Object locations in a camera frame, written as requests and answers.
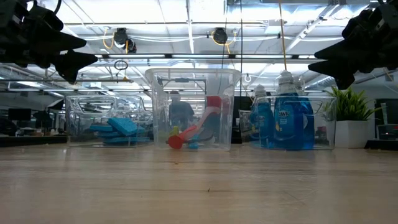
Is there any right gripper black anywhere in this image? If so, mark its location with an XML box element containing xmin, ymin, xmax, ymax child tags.
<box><xmin>307</xmin><ymin>0</ymin><xmax>398</xmax><ymax>91</ymax></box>

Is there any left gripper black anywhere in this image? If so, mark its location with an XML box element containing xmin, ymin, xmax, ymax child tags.
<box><xmin>0</xmin><ymin>0</ymin><xmax>99</xmax><ymax>85</ymax></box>

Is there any tall clear plastic tub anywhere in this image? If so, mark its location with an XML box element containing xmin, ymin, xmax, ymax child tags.
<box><xmin>144</xmin><ymin>67</ymin><xmax>243</xmax><ymax>152</ymax></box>

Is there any red and white dish brush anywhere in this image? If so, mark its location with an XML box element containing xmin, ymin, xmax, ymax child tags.
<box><xmin>166</xmin><ymin>95</ymin><xmax>223</xmax><ymax>150</ymax></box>

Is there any black tilted screen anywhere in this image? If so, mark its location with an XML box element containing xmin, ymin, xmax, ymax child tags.
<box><xmin>46</xmin><ymin>98</ymin><xmax>65</xmax><ymax>110</ymax></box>

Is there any black equipment rack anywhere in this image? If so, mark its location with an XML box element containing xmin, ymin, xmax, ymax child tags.
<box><xmin>374</xmin><ymin>98</ymin><xmax>398</xmax><ymax>141</ymax></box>

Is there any green plant in white pot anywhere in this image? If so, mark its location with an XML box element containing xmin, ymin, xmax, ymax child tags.
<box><xmin>322</xmin><ymin>85</ymin><xmax>382</xmax><ymax>149</ymax></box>

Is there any black monitor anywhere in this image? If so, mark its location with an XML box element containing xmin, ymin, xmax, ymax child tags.
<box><xmin>7</xmin><ymin>108</ymin><xmax>32</xmax><ymax>121</ymax></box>

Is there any black perforated equipment case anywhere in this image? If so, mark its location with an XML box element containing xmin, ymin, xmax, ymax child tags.
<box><xmin>233</xmin><ymin>95</ymin><xmax>254</xmax><ymax>144</ymax></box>

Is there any person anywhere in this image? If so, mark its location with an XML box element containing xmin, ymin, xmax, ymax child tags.
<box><xmin>169</xmin><ymin>90</ymin><xmax>195</xmax><ymax>131</ymax></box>

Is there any black hanging cable loop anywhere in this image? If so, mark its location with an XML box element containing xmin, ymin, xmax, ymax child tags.
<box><xmin>113</xmin><ymin>58</ymin><xmax>129</xmax><ymax>72</ymax></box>

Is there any black ceiling cable reel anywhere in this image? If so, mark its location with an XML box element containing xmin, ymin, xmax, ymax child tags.
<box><xmin>212</xmin><ymin>27</ymin><xmax>229</xmax><ymax>45</ymax></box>
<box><xmin>112</xmin><ymin>27</ymin><xmax>137</xmax><ymax>54</ymax></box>

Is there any clear plastic bin with handles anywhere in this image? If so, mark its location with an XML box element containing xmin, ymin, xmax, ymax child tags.
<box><xmin>239</xmin><ymin>95</ymin><xmax>338</xmax><ymax>151</ymax></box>
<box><xmin>65</xmin><ymin>95</ymin><xmax>154</xmax><ymax>147</ymax></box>

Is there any yellow hanging cable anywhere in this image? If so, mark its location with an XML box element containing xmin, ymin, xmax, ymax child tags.
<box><xmin>278</xmin><ymin>0</ymin><xmax>289</xmax><ymax>72</ymax></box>

